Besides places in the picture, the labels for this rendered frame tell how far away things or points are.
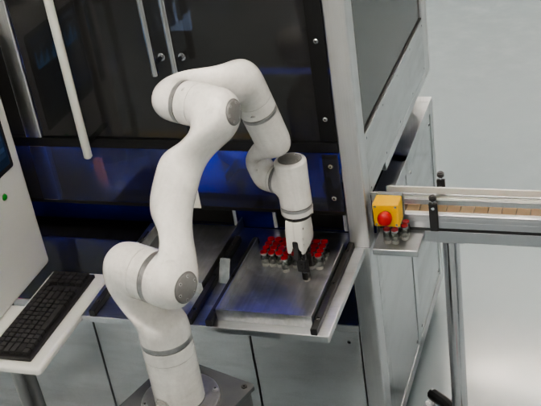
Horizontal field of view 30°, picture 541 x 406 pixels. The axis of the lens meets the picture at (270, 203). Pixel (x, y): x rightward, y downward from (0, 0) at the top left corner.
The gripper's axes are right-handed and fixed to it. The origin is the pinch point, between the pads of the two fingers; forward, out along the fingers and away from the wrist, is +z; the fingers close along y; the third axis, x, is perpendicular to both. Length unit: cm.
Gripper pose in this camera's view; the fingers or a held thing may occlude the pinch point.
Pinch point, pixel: (304, 262)
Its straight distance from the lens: 271.3
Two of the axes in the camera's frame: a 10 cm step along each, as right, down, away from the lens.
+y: -3.0, 5.1, -8.0
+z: 1.4, 8.6, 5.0
